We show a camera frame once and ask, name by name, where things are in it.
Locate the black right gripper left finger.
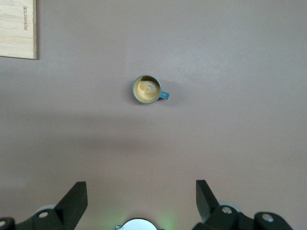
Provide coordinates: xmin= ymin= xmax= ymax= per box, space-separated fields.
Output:
xmin=0 ymin=181 xmax=88 ymax=230

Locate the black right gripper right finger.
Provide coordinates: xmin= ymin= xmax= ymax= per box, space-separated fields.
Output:
xmin=193 ymin=179 xmax=295 ymax=230

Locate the teal cup with yellow inside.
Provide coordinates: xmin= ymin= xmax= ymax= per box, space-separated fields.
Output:
xmin=131 ymin=74 xmax=170 ymax=104

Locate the wooden cutting board, metal handle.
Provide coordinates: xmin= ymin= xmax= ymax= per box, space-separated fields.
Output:
xmin=0 ymin=0 xmax=37 ymax=60

